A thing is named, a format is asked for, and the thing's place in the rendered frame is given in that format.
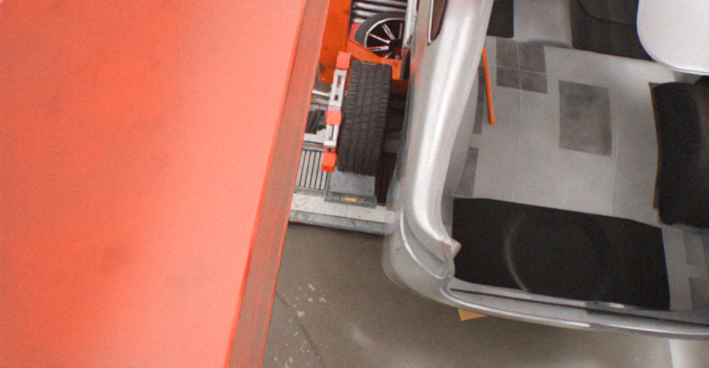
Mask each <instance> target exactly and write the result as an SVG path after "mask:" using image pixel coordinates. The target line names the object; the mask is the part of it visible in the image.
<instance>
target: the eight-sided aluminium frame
mask: <svg viewBox="0 0 709 368"><path fill-rule="evenodd" d="M333 80H334V81H333V86H332V95H331V100H330V101H329V106H328V110H332V111H338V112H341V106H342V105H343V98H344V95H345V90H346V80H347V70H341V69H336V70H335V73H334V79H333ZM339 81H341V85H340V84H339ZM336 88H340V91H339V99H338V101H334V98H335V92H336ZM339 127H340V126H338V125H335V127H334V134H333V137H332V129H333V126H331V124H327V128H326V135H325V138H324V151H326V152H331V153H336V150H337V142H338V137H339Z"/></svg>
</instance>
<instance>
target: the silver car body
mask: <svg viewBox="0 0 709 368"><path fill-rule="evenodd" d="M408 48H410V53H411V59H410V72H409V81H408V94H407V100H406V105H405V111H404V121H403V126H402V131H401V135H400V143H399V147H398V151H397V156H396V162H395V166H394V170H393V173H392V179H391V181H390V184H389V188H388V190H387V197H386V204H385V219H384V227H383V234H382V243H381V265H382V268H383V270H384V272H385V274H386V275H387V276H388V277H389V278H390V280H391V281H393V282H394V283H395V284H396V285H397V286H399V287H401V288H403V289H405V290H406V291H408V292H410V293H413V294H415V295H418V296H420V297H422V298H425V299H428V300H431V301H434V302H439V303H442V304H444V305H449V306H452V307H454V308H458V309H463V310H466V311H469V312H473V313H479V314H483V315H488V316H491V317H499V318H504V319H509V320H514V321H523V322H529V323H534V324H544V325H550V326H556V327H562V328H573V329H578V330H584V331H590V332H601V333H608V334H614V335H621V336H633V337H640V338H648V339H657V340H709V0H408V3H407V9H406V15H405V22H404V37H403V44H402V52H401V60H400V69H401V66H402V62H403V60H404V55H405V53H406V50H407V49H408ZM652 85H655V87H653V86H652ZM455 191H456V195H454V192H455Z"/></svg>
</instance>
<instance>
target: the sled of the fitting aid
mask: <svg viewBox="0 0 709 368"><path fill-rule="evenodd" d="M381 159H382V154H381ZM380 173H381V160H380V165H379V168H378V171H377V175H376V181H375V189H374V195H373V197H369V196H363V195H352V194H347V193H341V192H330V186H331V180H332V172H328V179H327V184H326V189H325V194H324V202H329V203H339V204H345V205H351V206H356V207H366V208H372V209H376V206H377V195H378V188H379V180H380Z"/></svg>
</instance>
